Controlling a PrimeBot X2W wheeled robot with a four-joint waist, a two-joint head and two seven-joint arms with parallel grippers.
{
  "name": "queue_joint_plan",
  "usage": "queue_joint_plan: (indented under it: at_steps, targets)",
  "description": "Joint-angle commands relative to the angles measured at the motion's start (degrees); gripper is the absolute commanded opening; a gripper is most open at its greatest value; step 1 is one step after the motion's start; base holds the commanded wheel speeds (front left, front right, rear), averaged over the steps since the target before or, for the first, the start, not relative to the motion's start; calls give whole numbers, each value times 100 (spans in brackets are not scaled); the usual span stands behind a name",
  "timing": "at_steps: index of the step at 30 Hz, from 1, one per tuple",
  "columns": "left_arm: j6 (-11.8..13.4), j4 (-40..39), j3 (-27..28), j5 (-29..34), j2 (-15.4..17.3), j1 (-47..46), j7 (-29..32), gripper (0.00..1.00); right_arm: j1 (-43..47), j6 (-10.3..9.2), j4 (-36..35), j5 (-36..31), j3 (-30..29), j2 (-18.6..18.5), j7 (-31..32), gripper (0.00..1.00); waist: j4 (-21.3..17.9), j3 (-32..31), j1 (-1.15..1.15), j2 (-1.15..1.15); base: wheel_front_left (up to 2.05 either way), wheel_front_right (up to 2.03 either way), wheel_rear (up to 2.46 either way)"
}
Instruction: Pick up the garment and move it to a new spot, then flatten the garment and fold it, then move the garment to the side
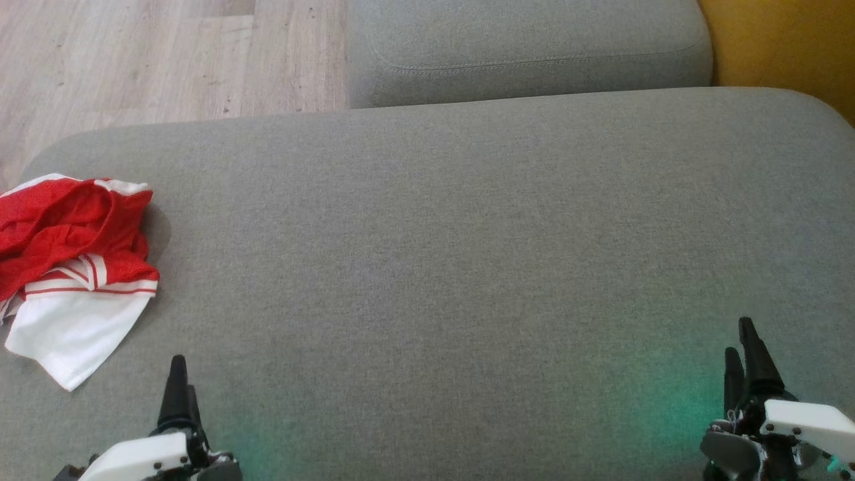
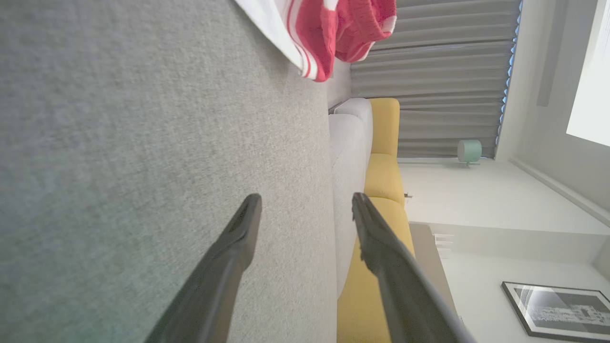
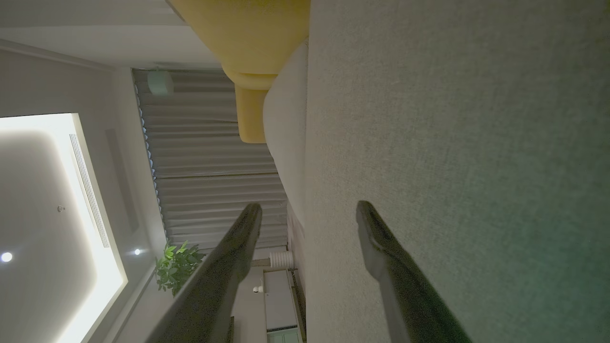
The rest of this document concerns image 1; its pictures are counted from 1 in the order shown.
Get large grey sofa seat cushion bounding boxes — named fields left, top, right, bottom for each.
left=0, top=87, right=855, bottom=481

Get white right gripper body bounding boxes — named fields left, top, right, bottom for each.
left=700, top=399, right=855, bottom=481

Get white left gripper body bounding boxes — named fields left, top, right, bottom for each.
left=79, top=431, right=242, bottom=481

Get small grey sofa cushion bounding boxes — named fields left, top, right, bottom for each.
left=346, top=0, right=714, bottom=109

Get red and white jersey shirt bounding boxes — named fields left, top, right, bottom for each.
left=0, top=230, right=161, bottom=393

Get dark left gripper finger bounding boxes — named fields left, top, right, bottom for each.
left=188, top=385, right=209, bottom=462
left=158, top=355, right=196, bottom=432

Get mustard yellow fabric furniture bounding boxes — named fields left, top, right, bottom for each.
left=698, top=0, right=855, bottom=128

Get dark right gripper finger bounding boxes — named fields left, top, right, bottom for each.
left=725, top=347, right=745, bottom=418
left=739, top=317, right=786, bottom=402

